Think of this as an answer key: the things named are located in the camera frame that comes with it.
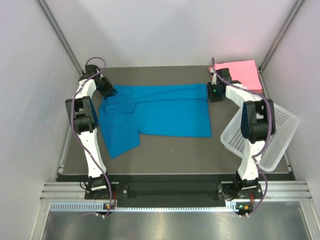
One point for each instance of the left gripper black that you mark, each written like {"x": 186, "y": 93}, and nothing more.
{"x": 106, "y": 92}

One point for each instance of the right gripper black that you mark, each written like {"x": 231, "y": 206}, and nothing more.
{"x": 210, "y": 97}

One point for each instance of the blue t shirt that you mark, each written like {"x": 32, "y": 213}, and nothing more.
{"x": 168, "y": 110}

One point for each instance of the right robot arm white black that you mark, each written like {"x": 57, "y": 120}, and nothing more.
{"x": 257, "y": 125}

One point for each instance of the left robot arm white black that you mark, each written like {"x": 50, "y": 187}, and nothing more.
{"x": 84, "y": 124}

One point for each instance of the folded pink t shirt stack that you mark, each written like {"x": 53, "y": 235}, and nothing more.
{"x": 245, "y": 72}

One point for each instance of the white perforated plastic basket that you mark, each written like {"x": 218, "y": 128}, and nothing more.
{"x": 286, "y": 125}

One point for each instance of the right aluminium corner post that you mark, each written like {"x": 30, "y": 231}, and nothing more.
{"x": 298, "y": 4}

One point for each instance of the aluminium corner post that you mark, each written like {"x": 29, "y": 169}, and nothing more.
{"x": 298, "y": 4}
{"x": 59, "y": 33}

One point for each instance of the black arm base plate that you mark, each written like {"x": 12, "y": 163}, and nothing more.
{"x": 172, "y": 190}

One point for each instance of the left aluminium corner post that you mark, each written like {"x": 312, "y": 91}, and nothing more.
{"x": 59, "y": 33}

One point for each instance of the aluminium frame rail front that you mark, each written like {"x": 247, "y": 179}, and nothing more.
{"x": 276, "y": 191}

